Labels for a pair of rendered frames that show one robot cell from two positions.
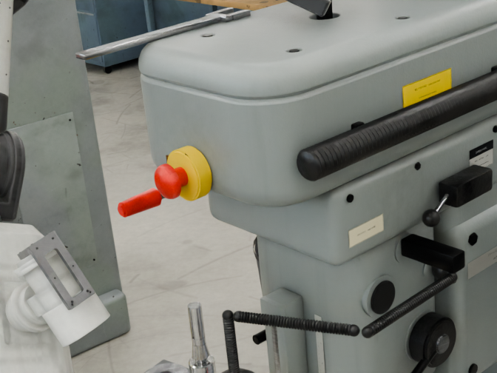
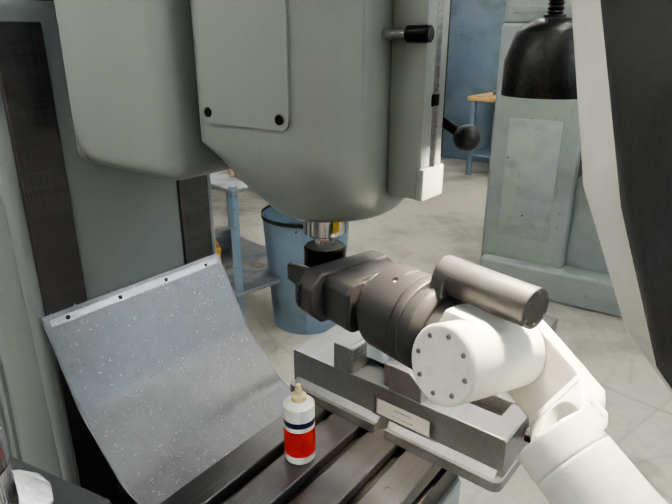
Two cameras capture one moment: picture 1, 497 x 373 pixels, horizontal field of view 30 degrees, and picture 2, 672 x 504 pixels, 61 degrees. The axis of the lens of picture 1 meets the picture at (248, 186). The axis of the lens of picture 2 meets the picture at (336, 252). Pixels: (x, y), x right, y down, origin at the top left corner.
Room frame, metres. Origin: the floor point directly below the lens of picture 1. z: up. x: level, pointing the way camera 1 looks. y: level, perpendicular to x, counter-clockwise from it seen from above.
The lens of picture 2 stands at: (1.25, 0.48, 1.48)
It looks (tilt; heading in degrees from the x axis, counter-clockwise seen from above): 20 degrees down; 257
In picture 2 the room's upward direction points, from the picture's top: straight up
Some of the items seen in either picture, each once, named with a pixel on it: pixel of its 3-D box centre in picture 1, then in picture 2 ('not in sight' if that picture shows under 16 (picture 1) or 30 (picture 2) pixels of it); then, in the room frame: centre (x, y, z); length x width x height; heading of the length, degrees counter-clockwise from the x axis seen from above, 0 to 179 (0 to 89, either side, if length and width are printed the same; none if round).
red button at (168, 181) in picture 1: (172, 180); not in sight; (0.96, 0.08, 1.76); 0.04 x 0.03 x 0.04; 40
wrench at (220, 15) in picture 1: (165, 32); not in sight; (1.10, 0.08, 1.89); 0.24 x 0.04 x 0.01; 131
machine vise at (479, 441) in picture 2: not in sight; (409, 378); (0.98, -0.19, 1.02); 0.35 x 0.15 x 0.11; 127
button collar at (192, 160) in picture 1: (188, 173); not in sight; (0.97, 0.06, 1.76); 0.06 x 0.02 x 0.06; 40
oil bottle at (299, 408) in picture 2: not in sight; (299, 420); (1.15, -0.13, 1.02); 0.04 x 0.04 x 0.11
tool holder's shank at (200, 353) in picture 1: (197, 332); not in sight; (1.42, 0.11, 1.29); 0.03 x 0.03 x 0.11
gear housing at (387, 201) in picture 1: (356, 166); not in sight; (1.14, -0.15, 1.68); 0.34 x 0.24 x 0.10; 130
